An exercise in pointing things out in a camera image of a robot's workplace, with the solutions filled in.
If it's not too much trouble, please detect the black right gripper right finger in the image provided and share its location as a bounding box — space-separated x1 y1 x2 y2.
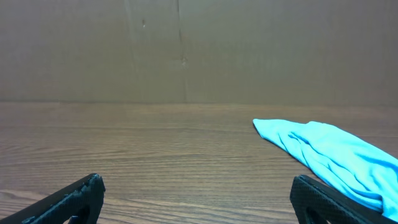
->
290 175 397 224

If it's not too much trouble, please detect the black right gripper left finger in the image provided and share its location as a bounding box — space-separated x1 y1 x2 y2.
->
1 173 106 224

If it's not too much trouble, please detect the light blue t-shirt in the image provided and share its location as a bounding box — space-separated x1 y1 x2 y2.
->
252 119 397 221

